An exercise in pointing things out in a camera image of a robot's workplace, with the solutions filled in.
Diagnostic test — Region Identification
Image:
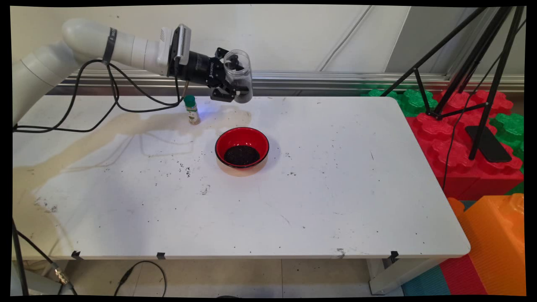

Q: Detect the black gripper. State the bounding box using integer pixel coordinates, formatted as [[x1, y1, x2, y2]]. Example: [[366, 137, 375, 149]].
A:
[[167, 47, 250, 103]]

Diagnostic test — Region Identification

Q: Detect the clear plastic jar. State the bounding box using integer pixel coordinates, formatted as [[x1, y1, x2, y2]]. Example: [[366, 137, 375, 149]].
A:
[[223, 49, 254, 104]]

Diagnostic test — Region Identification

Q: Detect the green-capped spice bottle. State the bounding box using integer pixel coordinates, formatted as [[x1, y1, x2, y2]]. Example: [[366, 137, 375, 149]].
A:
[[183, 95, 201, 125]]

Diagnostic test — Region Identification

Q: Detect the red bowl black rim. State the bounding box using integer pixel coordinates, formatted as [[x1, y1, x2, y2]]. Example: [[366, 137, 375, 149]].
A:
[[215, 127, 270, 169]]

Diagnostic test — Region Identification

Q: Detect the large black tripod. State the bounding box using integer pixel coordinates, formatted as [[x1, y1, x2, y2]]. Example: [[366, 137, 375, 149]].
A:
[[380, 6, 526, 161]]

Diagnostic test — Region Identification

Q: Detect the white table leg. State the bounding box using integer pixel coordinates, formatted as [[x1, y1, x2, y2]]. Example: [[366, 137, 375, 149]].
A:
[[366, 257, 447, 295]]

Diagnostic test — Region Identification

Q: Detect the black flat plate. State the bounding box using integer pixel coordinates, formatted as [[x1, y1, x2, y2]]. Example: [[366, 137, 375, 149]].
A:
[[464, 125, 512, 164]]

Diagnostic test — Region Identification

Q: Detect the teal floor mat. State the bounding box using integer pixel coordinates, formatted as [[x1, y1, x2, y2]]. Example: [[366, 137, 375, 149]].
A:
[[401, 264, 451, 297]]

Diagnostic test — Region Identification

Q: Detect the red floor mat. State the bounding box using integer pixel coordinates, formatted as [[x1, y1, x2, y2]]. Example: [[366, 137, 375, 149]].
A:
[[438, 254, 489, 296]]

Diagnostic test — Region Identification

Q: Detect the orange foam block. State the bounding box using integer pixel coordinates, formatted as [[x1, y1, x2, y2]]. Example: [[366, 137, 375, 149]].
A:
[[447, 194, 526, 296]]

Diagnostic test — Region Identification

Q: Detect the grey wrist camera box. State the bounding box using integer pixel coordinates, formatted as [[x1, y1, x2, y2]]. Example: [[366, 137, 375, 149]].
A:
[[159, 24, 192, 67]]

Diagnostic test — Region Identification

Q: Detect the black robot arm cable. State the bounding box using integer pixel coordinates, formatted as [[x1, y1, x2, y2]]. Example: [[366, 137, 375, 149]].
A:
[[13, 59, 189, 134]]

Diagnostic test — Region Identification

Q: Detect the aluminium wall rail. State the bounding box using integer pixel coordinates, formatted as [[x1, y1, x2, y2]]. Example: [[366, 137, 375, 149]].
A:
[[46, 67, 525, 96]]

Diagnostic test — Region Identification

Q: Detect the black cable strap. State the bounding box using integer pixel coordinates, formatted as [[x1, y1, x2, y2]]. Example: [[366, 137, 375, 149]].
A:
[[102, 27, 118, 66]]

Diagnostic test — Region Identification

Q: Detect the black cable with plug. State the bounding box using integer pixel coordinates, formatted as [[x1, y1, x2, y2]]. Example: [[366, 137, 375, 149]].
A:
[[113, 260, 167, 297]]

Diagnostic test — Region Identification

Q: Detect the thin black tripod cable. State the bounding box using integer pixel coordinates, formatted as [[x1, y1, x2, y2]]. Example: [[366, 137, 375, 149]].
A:
[[441, 21, 526, 191]]

